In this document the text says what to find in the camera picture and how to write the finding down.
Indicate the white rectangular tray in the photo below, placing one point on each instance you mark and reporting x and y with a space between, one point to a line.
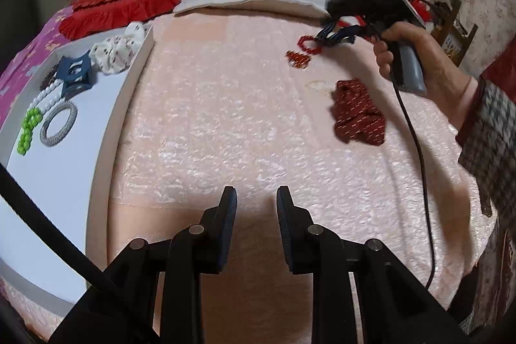
69 183

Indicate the pink quilted blanket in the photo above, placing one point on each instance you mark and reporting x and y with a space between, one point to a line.
217 104

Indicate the dark red dotted scrunchie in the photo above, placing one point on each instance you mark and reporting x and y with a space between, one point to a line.
356 118

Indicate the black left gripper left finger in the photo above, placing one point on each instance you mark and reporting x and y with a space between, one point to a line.
203 247

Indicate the red ruffled round cushion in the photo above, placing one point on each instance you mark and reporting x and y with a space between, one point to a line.
93 16

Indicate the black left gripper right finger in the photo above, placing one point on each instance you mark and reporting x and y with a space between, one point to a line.
307 246

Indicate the purple floral bed sheet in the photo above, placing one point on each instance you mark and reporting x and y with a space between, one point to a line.
27 61

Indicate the silver mesh bangle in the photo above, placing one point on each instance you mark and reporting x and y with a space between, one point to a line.
58 124

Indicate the white patterned scrunchie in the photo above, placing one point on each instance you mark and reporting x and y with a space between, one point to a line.
114 54

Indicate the white fan hair pin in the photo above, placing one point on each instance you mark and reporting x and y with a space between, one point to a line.
321 86

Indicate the person's right hand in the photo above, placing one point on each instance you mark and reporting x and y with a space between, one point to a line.
447 86

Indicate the blue plastic hair claw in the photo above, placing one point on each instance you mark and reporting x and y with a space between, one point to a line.
75 74

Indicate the checkered sleeve forearm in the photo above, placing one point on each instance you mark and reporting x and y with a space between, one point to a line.
487 139

